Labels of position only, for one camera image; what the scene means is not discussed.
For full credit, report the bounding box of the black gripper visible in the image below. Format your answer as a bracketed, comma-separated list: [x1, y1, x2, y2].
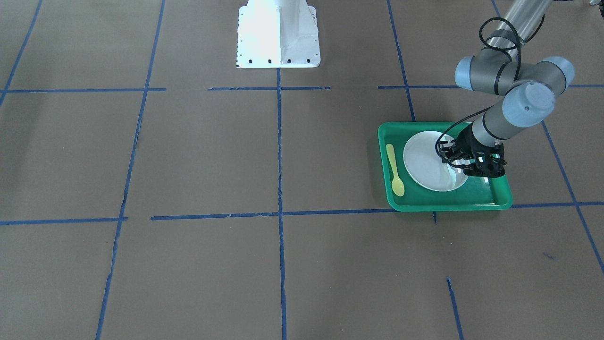
[436, 124, 481, 173]

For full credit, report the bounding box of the white round plate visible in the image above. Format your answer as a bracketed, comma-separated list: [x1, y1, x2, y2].
[402, 131, 470, 192]

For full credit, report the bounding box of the yellow plastic spoon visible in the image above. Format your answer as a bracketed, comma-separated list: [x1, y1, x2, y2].
[386, 144, 405, 196]

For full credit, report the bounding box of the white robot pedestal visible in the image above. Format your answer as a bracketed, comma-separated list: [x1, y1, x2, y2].
[236, 0, 321, 69]

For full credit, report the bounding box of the green plastic tray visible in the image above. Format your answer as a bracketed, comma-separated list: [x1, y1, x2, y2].
[377, 122, 513, 212]

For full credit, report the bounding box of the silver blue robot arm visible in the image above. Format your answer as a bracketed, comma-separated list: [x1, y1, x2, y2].
[434, 0, 576, 178]

